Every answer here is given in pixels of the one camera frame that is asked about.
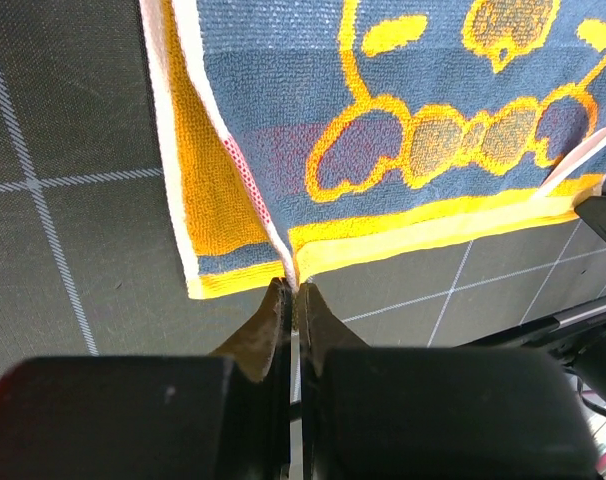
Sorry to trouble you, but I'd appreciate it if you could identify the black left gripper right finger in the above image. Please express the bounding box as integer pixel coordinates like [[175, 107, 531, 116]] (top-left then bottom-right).
[[294, 284, 598, 479]]

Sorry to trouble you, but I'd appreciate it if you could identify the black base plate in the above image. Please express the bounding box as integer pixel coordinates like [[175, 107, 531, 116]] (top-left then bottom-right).
[[462, 289, 606, 416]]

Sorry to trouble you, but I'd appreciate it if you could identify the yellow printed towel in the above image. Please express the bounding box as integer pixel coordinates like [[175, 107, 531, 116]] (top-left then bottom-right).
[[140, 1, 606, 300]]

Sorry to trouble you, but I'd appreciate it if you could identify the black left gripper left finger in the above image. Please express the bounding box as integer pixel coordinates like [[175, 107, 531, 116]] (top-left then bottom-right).
[[0, 279, 292, 479]]

